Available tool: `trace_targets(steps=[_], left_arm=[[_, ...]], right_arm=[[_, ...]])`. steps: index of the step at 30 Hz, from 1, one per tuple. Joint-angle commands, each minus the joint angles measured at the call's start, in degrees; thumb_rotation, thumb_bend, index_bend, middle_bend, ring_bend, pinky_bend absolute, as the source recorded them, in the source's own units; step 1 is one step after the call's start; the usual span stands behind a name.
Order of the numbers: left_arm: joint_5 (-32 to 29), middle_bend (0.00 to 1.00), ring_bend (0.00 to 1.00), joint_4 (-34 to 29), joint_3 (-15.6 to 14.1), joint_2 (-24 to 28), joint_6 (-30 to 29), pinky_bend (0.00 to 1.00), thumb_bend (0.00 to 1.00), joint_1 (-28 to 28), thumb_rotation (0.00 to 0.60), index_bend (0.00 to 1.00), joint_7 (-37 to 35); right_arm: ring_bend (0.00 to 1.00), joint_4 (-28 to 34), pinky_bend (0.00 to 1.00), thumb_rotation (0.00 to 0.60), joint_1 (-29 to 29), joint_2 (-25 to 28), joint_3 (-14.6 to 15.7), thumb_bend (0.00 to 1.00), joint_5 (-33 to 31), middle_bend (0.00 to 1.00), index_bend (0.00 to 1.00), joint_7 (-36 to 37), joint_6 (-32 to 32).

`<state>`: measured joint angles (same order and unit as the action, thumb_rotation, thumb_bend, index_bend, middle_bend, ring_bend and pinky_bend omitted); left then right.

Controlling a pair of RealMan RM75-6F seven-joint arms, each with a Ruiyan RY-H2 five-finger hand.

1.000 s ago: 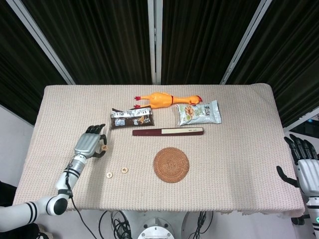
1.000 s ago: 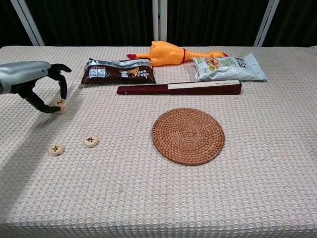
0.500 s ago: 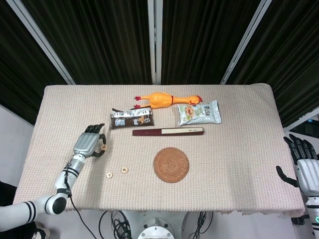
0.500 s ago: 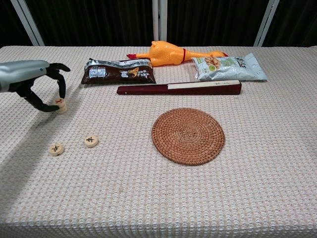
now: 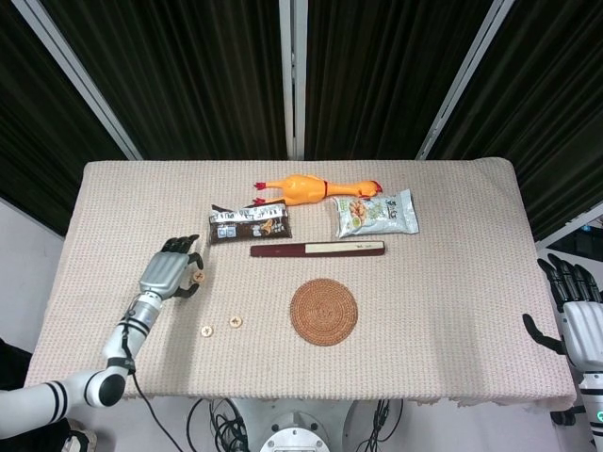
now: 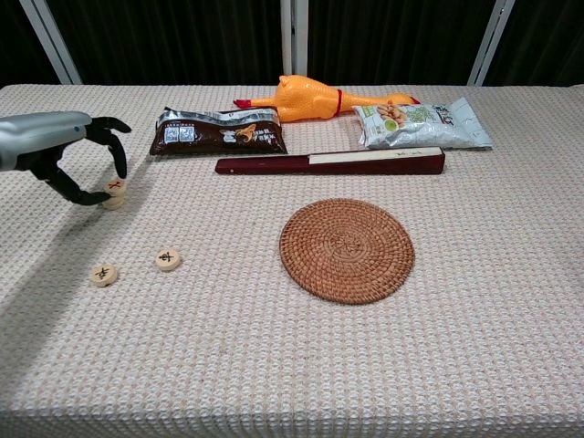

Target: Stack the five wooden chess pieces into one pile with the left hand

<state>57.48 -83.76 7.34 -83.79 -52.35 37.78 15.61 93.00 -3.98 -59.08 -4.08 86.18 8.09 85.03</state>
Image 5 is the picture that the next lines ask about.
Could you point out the black pleated curtain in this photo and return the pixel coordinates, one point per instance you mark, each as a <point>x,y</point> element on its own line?
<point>37,117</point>
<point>377,70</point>
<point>188,70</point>
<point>556,117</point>

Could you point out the yellow rubber chicken toy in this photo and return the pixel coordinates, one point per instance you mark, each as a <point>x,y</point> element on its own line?
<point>301,188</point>

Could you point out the beige woven tablecloth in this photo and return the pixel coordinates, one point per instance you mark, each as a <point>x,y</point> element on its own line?
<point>424,329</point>

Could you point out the green white snack bag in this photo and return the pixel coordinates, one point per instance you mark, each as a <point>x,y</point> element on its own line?
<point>377,216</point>

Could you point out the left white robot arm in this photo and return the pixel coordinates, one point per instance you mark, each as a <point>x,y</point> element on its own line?
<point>118,343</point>

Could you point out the round woven rattan coaster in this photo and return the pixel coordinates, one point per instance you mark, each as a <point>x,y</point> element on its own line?
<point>323,313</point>

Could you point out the grey metal frame post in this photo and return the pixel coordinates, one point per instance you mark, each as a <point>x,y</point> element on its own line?
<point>292,70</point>
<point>80,80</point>
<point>464,80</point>

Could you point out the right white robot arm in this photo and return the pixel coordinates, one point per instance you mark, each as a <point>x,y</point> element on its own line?
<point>592,414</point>

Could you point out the brown snack bag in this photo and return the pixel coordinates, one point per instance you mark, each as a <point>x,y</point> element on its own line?
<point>249,230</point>

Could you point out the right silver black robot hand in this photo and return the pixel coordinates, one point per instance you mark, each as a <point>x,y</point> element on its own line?
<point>586,334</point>

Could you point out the grey robot torso base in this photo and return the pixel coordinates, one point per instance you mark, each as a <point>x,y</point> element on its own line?
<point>294,435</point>

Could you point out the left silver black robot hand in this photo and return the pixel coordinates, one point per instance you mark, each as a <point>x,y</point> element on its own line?
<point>162,273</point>

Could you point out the black garment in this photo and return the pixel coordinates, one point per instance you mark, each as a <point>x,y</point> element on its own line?
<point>11,362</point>

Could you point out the dark red folded fan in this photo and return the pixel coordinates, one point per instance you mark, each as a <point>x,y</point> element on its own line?
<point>282,250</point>

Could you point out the grey metal frame rail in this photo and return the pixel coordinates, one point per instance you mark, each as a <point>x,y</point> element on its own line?
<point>565,225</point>

